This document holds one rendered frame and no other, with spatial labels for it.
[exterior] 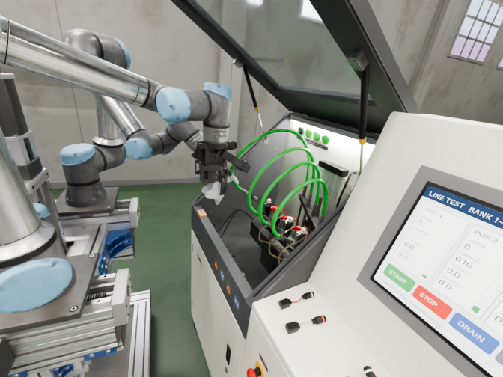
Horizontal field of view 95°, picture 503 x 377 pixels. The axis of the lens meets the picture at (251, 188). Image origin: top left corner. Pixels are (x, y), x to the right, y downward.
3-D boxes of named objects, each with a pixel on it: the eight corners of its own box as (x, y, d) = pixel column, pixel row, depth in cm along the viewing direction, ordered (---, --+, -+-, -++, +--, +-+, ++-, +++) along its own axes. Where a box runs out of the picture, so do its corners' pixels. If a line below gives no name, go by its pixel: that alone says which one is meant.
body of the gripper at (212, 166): (194, 176, 73) (194, 138, 68) (220, 173, 77) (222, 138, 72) (201, 185, 67) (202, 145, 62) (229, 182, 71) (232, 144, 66)
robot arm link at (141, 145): (48, 11, 68) (150, 151, 75) (83, 21, 77) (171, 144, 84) (34, 40, 73) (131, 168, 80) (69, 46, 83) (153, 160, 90)
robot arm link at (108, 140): (83, 167, 104) (72, 25, 79) (111, 158, 117) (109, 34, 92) (105, 176, 102) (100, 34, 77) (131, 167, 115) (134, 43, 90)
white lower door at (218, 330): (191, 312, 159) (191, 230, 130) (194, 311, 160) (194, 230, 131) (227, 428, 108) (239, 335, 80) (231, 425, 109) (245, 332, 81)
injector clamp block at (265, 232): (248, 245, 117) (251, 220, 111) (264, 241, 122) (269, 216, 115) (287, 298, 90) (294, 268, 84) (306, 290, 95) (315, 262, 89)
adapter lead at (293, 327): (287, 334, 62) (289, 330, 61) (284, 327, 64) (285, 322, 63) (325, 324, 66) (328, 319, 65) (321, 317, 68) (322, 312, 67)
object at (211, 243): (192, 231, 129) (193, 206, 122) (200, 230, 131) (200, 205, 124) (240, 330, 81) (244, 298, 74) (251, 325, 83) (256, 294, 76)
